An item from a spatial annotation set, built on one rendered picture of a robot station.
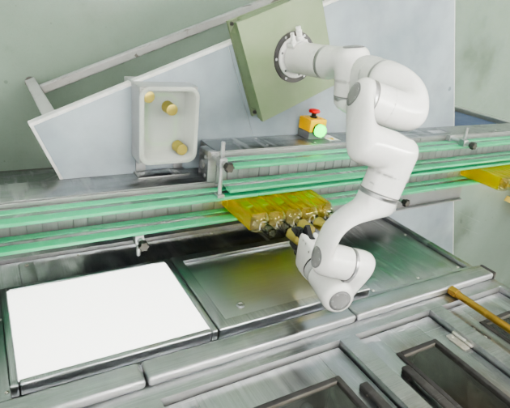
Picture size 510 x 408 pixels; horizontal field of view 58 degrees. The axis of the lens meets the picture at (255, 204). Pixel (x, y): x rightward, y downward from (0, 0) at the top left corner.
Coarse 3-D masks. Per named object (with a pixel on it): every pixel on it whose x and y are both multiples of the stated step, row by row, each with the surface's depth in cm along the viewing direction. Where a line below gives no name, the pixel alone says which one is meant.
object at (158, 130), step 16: (144, 96) 125; (160, 96) 135; (176, 96) 137; (192, 96) 134; (144, 112) 134; (160, 112) 136; (192, 112) 136; (144, 128) 136; (160, 128) 138; (176, 128) 141; (192, 128) 137; (144, 144) 138; (160, 144) 140; (192, 144) 139; (144, 160) 132; (160, 160) 135; (176, 160) 137
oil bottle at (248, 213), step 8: (232, 200) 140; (240, 200) 138; (248, 200) 139; (232, 208) 140; (240, 208) 135; (248, 208) 134; (256, 208) 134; (240, 216) 136; (248, 216) 132; (256, 216) 130; (264, 216) 131; (248, 224) 133; (256, 224) 130
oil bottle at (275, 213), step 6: (252, 198) 141; (258, 198) 142; (264, 198) 142; (258, 204) 138; (264, 204) 138; (270, 204) 139; (270, 210) 134; (276, 210) 135; (282, 210) 135; (270, 216) 133; (276, 216) 133; (282, 216) 133; (270, 222) 133; (276, 222) 133; (276, 228) 134
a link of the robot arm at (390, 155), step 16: (368, 80) 95; (352, 96) 97; (368, 96) 93; (352, 112) 95; (368, 112) 91; (352, 128) 93; (368, 128) 90; (384, 128) 91; (352, 144) 92; (368, 144) 89; (384, 144) 90; (400, 144) 91; (416, 144) 94; (368, 160) 91; (384, 160) 91; (400, 160) 91; (416, 160) 94; (368, 176) 95; (384, 176) 93; (400, 176) 93; (384, 192) 93; (400, 192) 95
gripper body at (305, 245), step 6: (300, 240) 118; (306, 240) 115; (312, 240) 115; (300, 246) 118; (306, 246) 115; (312, 246) 113; (300, 252) 118; (306, 252) 114; (300, 258) 118; (306, 258) 114; (300, 264) 118; (306, 264) 111; (300, 270) 118
